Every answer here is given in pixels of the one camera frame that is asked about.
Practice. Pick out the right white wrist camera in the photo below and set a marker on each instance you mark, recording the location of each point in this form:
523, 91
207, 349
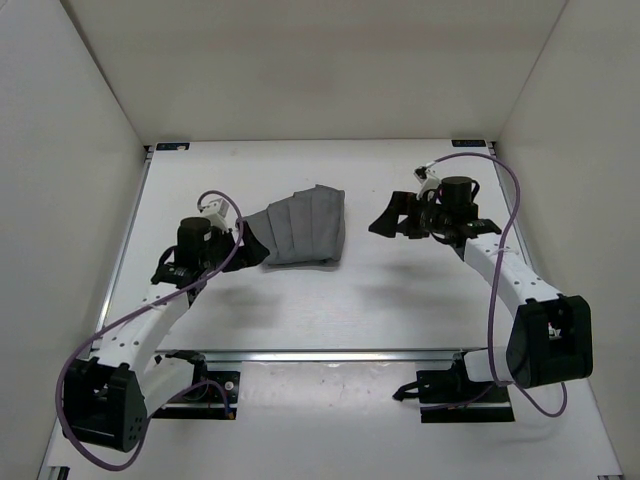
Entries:
427, 178

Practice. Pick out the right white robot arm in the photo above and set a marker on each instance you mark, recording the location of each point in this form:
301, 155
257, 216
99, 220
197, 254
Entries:
551, 337

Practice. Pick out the right blue corner sticker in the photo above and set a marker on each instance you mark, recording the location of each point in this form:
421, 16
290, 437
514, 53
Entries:
468, 143

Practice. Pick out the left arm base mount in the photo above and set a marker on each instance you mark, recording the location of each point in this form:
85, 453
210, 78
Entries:
216, 400

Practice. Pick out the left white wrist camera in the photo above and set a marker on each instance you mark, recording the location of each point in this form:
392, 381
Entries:
215, 211

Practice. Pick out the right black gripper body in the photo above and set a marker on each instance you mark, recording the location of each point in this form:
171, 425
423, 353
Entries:
434, 218

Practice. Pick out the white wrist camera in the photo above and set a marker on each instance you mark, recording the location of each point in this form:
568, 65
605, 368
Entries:
427, 178
215, 211

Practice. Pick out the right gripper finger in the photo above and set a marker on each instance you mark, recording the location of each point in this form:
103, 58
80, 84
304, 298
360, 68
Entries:
390, 227
401, 204

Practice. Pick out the blue corner sticker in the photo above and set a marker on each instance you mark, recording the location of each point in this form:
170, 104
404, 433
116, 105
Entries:
172, 146
468, 143

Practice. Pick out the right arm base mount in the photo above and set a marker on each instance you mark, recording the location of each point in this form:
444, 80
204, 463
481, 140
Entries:
449, 397

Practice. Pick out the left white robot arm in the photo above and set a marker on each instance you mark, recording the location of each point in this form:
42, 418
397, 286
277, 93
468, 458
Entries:
107, 399

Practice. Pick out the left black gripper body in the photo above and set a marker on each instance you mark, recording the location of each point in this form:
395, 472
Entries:
218, 252

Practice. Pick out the left blue corner sticker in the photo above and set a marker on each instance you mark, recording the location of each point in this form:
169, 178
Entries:
172, 146

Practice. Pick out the grey pleated skirt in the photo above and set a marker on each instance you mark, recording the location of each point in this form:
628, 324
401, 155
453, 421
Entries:
307, 227

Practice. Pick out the aluminium front table rail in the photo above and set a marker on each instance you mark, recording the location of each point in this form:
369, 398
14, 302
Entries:
332, 356

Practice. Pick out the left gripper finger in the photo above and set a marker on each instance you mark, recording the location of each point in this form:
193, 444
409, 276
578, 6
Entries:
245, 259
250, 243

